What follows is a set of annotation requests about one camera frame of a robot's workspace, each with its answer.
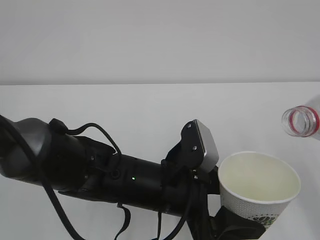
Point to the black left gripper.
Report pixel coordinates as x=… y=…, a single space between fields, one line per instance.
x=178 y=186

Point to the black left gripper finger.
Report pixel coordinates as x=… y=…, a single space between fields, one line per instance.
x=227 y=225

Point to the white paper cup green logo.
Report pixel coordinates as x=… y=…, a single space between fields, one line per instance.
x=257 y=186

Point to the clear water bottle red label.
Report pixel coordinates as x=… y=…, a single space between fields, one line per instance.
x=303 y=121

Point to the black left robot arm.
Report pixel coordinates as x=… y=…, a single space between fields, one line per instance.
x=63 y=161

